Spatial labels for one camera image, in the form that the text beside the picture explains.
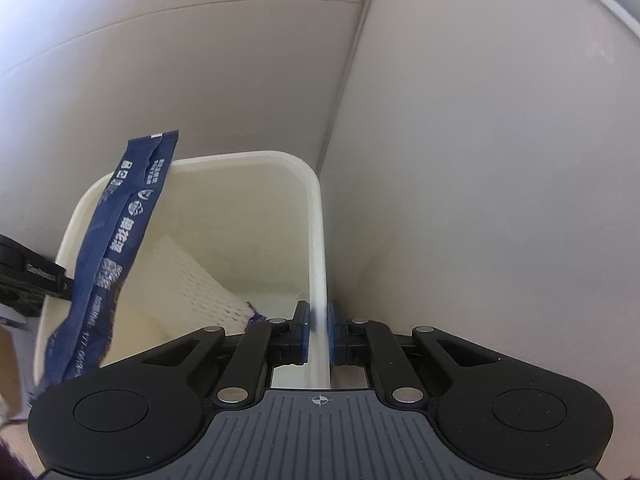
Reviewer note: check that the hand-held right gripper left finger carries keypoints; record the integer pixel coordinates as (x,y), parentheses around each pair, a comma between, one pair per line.
(301,335)

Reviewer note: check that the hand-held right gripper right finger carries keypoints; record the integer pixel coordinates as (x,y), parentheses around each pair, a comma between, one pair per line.
(334,335)

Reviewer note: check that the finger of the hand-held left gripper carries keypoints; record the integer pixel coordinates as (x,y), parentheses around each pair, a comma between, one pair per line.
(30,272)

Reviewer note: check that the dark blue snack wrapper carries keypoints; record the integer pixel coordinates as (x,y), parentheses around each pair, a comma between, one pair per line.
(125,220)

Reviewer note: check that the white plastic bin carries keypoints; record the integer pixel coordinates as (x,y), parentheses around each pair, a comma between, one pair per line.
(240,200)

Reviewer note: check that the purple wrapper scrap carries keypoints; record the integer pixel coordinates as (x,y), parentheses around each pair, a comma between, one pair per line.
(258,317)

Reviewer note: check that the white perforated paper in bin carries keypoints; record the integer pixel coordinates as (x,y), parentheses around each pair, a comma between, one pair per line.
(190,280)

